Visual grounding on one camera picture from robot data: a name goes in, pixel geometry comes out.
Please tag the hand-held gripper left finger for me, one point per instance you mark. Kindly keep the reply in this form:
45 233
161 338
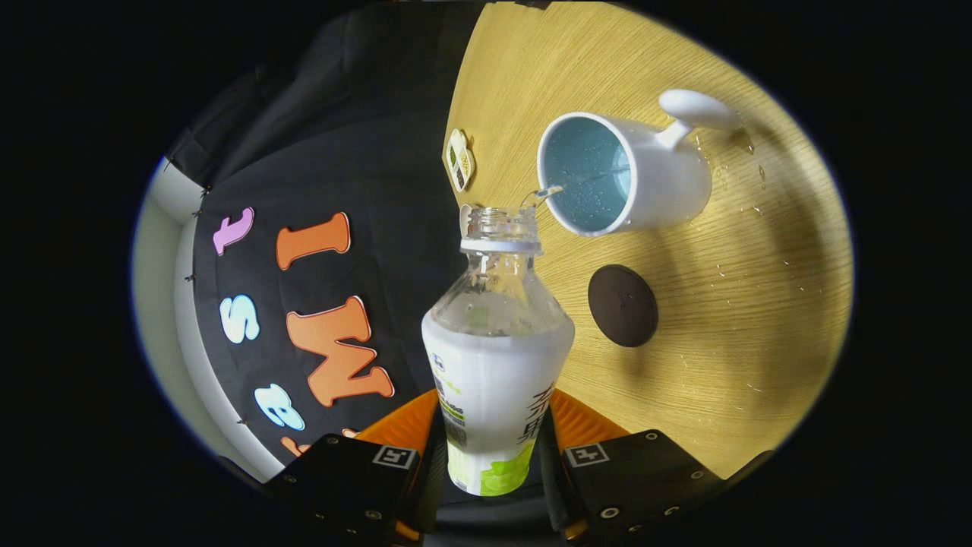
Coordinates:
342 479

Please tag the white cup blue inside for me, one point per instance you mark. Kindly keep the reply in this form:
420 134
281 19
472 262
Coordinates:
668 182

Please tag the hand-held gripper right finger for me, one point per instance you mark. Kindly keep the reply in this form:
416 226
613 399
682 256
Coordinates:
638 479

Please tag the clear juice bottle white label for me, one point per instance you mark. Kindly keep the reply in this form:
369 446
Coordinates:
493 380

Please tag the wooden table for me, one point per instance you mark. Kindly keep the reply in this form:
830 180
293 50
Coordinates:
759 342

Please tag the round brown coaster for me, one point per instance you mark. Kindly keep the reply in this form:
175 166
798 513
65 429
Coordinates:
623 305

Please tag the white divided dish with beans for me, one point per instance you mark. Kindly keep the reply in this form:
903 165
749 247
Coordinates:
460 161

